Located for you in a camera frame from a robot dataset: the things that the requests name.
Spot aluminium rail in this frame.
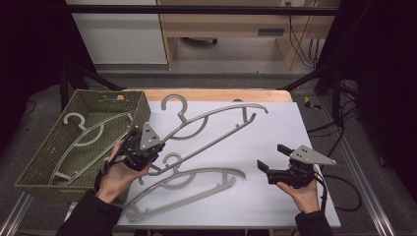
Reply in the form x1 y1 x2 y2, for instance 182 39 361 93
0 192 34 236
319 97 397 236

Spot light wooden desk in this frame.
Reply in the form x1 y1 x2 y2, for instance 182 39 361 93
156 0 342 71

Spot black metal stand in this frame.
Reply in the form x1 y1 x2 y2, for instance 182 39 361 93
281 64 344 126
58 61 126 112

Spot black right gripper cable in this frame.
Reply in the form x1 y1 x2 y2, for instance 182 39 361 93
314 170 364 212

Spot black curtain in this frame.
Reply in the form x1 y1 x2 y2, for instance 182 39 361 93
318 0 417 202
0 0 96 160

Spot person's left hand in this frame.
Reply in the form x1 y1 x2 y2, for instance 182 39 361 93
95 140 151 205

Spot black floor cables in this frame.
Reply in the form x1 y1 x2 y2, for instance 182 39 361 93
307 82 360 158

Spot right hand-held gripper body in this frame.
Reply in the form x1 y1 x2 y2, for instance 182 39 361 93
266 145 337 190

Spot black horizontal frame bar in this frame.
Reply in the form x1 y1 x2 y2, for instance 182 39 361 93
65 4 340 16

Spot wooden table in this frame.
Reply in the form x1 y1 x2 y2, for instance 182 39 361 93
126 88 294 103

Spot white table mat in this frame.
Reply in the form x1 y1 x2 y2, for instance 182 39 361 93
65 100 342 229

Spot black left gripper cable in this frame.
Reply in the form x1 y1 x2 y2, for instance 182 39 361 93
93 148 127 193

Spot olive green woven basket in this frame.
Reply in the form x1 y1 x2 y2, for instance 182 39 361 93
14 88 151 205

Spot black cables under desk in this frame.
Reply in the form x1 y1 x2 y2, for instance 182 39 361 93
287 14 321 70

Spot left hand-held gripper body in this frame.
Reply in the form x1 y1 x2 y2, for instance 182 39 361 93
121 122 166 172

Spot yellow and black floor marker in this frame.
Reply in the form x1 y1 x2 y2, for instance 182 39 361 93
303 95 323 111

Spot white cabinet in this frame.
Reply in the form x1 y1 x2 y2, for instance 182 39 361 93
65 0 168 65

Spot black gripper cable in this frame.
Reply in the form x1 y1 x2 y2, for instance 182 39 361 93
314 170 364 212
93 148 127 193

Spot grey plastic clothes hanger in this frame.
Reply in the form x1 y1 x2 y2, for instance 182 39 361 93
48 111 136 187
139 93 269 185
122 151 247 223

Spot person's right hand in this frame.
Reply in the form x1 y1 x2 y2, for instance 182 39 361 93
275 178 322 214

